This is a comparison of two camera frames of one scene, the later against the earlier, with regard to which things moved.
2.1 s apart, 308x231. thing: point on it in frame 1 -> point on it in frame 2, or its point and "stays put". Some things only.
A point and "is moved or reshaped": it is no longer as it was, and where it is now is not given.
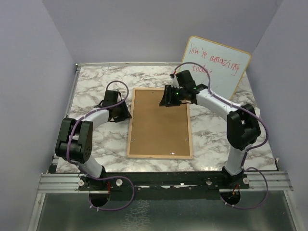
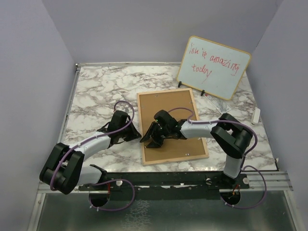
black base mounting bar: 162,186 stays put
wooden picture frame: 157,132 -> 182,159
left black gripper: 125,113 -> 134,134
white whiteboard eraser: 257,111 stays put
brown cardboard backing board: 158,130 is moved or reshaped
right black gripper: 168,100 -> 151,133
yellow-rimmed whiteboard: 227,66 stays put
